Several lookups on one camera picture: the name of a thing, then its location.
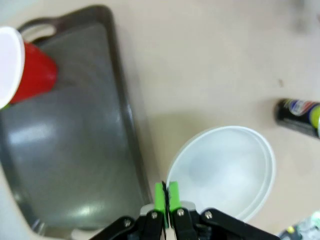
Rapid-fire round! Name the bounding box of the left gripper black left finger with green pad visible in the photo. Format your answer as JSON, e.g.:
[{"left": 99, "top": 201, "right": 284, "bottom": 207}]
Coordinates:
[{"left": 87, "top": 182, "right": 169, "bottom": 240}]

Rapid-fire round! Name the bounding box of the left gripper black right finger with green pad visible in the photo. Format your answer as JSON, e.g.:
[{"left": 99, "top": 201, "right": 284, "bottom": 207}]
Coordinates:
[{"left": 167, "top": 180, "right": 281, "bottom": 240}]

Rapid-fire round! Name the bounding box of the red plastic cup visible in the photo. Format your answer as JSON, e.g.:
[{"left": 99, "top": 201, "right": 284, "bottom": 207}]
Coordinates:
[{"left": 0, "top": 25, "right": 60, "bottom": 109}]

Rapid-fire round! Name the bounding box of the dark grey plastic tray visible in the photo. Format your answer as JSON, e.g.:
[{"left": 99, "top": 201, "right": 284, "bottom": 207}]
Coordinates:
[{"left": 0, "top": 4, "right": 154, "bottom": 233}]

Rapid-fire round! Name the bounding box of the black Pepsi can, lime band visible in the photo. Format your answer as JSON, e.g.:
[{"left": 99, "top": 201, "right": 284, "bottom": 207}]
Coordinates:
[{"left": 274, "top": 98, "right": 320, "bottom": 139}]

